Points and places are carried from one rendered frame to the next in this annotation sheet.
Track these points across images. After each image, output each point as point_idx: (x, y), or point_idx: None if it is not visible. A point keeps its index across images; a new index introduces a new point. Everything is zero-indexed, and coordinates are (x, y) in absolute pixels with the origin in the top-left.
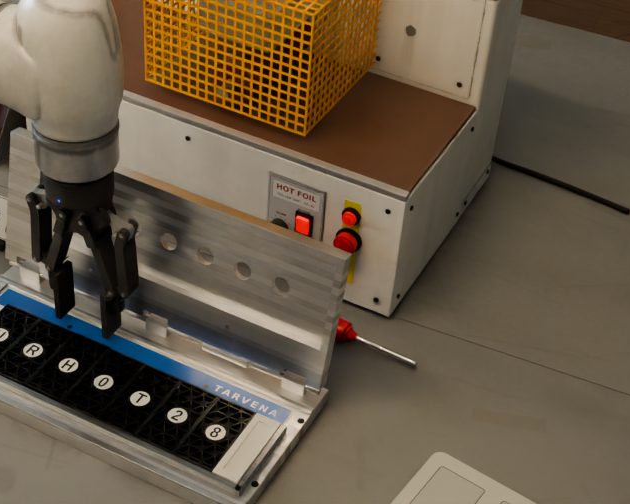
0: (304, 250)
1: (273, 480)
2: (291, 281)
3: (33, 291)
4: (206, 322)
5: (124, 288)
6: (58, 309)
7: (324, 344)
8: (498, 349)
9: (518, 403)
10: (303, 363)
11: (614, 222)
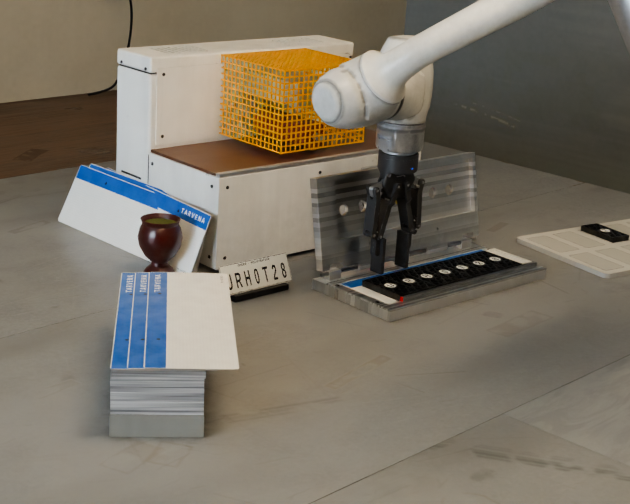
0: (459, 158)
1: None
2: (452, 183)
3: (348, 278)
4: (428, 233)
5: (419, 220)
6: (383, 266)
7: (476, 206)
8: None
9: (487, 223)
10: (470, 224)
11: None
